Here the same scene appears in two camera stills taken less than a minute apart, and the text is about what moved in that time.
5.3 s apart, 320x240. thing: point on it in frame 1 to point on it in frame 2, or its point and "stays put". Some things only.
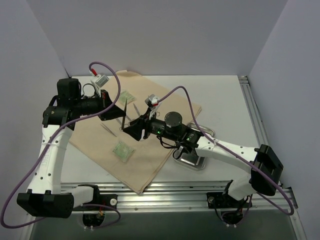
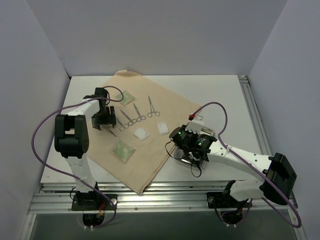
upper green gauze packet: x=125 y=95 stays put
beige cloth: x=134 y=162 stays put
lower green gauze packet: x=123 y=151 stays put
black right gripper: x=144 y=127 to x=173 y=133
